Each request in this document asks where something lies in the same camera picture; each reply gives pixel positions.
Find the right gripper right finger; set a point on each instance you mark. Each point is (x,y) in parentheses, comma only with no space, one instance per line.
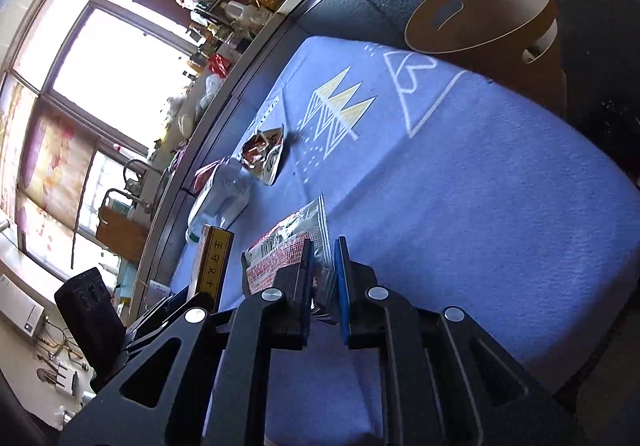
(444,379)

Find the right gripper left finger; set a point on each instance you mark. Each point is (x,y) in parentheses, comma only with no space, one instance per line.
(203,378)

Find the red white wrapper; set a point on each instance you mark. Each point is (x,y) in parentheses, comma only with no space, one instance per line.
(283,245)

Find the white orange snack wrapper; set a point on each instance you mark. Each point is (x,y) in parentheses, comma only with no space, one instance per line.
(262,152)

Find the steel kitchen faucet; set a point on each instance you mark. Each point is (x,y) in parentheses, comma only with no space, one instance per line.
(135,173)

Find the white water heater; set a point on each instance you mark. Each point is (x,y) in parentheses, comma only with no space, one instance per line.
(25,313)

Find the wooden cutting board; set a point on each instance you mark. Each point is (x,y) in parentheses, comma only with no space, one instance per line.
(122,236)

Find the red brown cardboard box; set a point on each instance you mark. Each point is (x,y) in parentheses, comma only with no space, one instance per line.
(211,262)

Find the red small wrapper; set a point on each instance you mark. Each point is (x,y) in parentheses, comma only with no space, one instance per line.
(202,175)

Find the blue patterned tablecloth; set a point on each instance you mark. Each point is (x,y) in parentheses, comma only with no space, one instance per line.
(456,191)

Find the white tissue pack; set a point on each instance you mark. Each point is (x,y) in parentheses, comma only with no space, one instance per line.
(223,198)

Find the white plastic jug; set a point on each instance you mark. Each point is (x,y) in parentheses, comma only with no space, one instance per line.
(248,15)

